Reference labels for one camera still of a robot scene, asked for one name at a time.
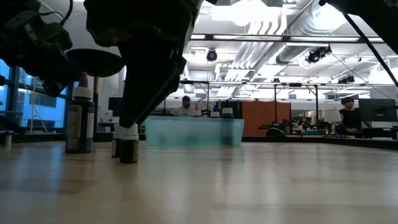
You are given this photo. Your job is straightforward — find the person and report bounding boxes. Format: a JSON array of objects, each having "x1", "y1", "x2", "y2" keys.
[
  {"x1": 337, "y1": 96, "x2": 373, "y2": 133},
  {"x1": 172, "y1": 95, "x2": 200, "y2": 118}
]

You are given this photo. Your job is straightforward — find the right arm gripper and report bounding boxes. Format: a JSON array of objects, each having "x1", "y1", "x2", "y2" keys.
[{"x1": 83, "y1": 0, "x2": 201, "y2": 128}]

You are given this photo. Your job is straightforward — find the black computer monitor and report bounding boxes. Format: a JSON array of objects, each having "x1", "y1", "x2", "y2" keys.
[{"x1": 358, "y1": 98, "x2": 398, "y2": 123}]

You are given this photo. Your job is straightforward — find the black ceiling spotlight cluster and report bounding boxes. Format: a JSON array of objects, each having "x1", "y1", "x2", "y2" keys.
[
  {"x1": 304, "y1": 45, "x2": 333, "y2": 65},
  {"x1": 337, "y1": 74, "x2": 356, "y2": 85}
]

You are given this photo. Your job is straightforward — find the silver ventilation duct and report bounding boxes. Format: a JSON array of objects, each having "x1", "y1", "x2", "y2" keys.
[{"x1": 275, "y1": 0, "x2": 349, "y2": 66}]

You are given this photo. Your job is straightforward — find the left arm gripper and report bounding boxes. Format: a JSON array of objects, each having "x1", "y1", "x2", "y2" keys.
[{"x1": 0, "y1": 15, "x2": 83, "y2": 99}]

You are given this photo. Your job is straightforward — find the small white-capped colouring bottle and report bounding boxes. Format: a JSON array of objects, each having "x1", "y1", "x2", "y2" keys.
[{"x1": 111, "y1": 124, "x2": 124, "y2": 158}]

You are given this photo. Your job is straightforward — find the large purple-capped colouring bottle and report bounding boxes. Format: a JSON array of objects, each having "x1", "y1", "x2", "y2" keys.
[{"x1": 64, "y1": 72, "x2": 96, "y2": 154}]

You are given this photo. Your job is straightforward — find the black overhead light bar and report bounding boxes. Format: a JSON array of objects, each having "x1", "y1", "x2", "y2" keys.
[{"x1": 188, "y1": 32, "x2": 398, "y2": 44}]

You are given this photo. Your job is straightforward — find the teal translucent plastic bin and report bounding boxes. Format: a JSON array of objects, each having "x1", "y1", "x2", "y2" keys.
[{"x1": 144, "y1": 115, "x2": 245, "y2": 147}]

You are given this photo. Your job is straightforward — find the small white shade lamp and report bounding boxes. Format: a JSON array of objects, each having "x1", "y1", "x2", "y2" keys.
[{"x1": 323, "y1": 108, "x2": 342, "y2": 133}]

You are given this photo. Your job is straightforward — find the small green colouring bottle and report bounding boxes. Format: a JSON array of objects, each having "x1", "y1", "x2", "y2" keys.
[{"x1": 119, "y1": 123, "x2": 140, "y2": 164}]

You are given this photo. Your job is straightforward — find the black background box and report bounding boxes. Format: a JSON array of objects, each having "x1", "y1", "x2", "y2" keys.
[{"x1": 108, "y1": 96, "x2": 123, "y2": 118}]

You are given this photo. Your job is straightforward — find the black background robot rig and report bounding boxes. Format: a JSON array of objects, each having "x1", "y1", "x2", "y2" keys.
[{"x1": 259, "y1": 115, "x2": 327, "y2": 135}]

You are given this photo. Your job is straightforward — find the orange partition wall panel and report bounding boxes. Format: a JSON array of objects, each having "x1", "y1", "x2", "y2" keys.
[{"x1": 241, "y1": 100, "x2": 292, "y2": 137}]

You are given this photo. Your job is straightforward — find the small grey post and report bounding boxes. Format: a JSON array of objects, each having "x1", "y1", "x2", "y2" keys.
[{"x1": 4, "y1": 130, "x2": 14, "y2": 149}]

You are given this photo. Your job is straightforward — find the large glass window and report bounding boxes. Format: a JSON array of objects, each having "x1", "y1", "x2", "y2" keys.
[{"x1": 0, "y1": 58, "x2": 68, "y2": 133}]

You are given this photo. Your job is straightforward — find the white globe table lamp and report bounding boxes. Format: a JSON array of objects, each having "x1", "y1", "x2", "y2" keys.
[{"x1": 63, "y1": 12, "x2": 126, "y2": 143}]

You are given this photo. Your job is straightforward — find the large black-capped colouring bottle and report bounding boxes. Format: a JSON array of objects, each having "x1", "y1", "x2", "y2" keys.
[{"x1": 221, "y1": 100, "x2": 234, "y2": 119}]

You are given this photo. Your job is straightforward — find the black aluminium table frame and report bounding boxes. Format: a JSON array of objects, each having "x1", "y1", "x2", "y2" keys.
[{"x1": 0, "y1": 132, "x2": 398, "y2": 147}]

